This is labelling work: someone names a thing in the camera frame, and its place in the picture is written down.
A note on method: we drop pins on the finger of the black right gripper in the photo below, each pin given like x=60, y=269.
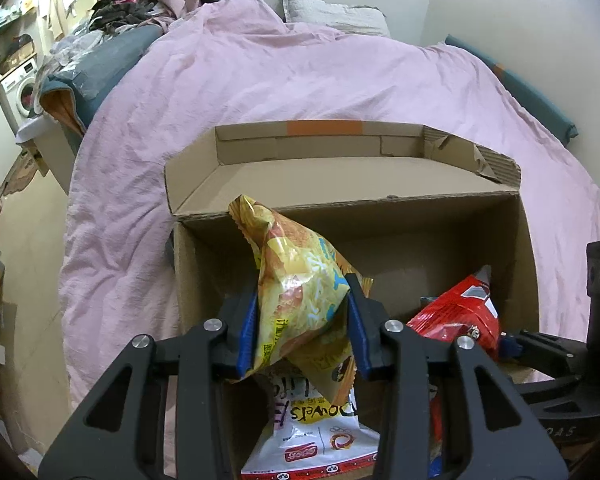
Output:
x=551, y=355

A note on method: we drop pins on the brown cardboard box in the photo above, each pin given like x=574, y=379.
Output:
x=412, y=207

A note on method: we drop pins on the yellow chips bag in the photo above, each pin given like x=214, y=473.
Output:
x=301, y=300

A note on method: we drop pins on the red snack bag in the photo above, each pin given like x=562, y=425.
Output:
x=466, y=309

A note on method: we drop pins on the grey white pillow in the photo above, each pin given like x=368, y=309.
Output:
x=361, y=20

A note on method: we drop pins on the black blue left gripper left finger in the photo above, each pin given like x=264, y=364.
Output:
x=117, y=432

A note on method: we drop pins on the pile of clothes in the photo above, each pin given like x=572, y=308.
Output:
x=80, y=70

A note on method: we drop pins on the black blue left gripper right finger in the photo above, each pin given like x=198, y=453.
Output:
x=489, y=432

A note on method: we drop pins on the white washing machine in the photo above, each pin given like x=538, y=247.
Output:
x=16, y=92

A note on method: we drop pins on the white red chips bag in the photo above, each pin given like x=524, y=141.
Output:
x=309, y=437

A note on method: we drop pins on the teal bolster cushion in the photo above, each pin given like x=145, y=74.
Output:
x=546, y=112

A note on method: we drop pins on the pink bed duvet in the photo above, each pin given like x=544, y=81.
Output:
x=236, y=61

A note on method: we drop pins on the white side cabinet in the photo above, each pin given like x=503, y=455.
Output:
x=48, y=143

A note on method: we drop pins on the brown floor mat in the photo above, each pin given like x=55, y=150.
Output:
x=20, y=176

